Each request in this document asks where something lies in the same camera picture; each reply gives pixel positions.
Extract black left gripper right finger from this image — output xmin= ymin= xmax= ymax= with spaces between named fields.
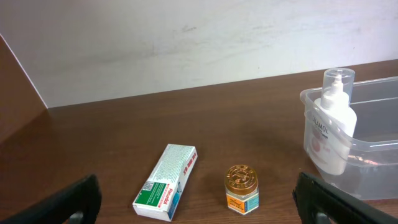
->
xmin=292 ymin=172 xmax=397 ymax=224

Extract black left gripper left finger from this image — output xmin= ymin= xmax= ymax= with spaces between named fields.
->
xmin=1 ymin=174 xmax=102 ymax=224

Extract white lotion bottle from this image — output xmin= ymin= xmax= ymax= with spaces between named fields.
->
xmin=306 ymin=68 xmax=357 ymax=175

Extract clear plastic container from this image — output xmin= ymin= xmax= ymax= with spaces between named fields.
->
xmin=300 ymin=77 xmax=397 ymax=200

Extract white green medicine box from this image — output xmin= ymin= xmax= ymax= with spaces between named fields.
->
xmin=132 ymin=144 xmax=198 ymax=222

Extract small gold-lidded balm jar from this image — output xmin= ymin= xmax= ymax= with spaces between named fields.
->
xmin=224 ymin=164 xmax=259 ymax=215

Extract brown side panel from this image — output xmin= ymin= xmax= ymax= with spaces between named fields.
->
xmin=1 ymin=37 xmax=47 ymax=142

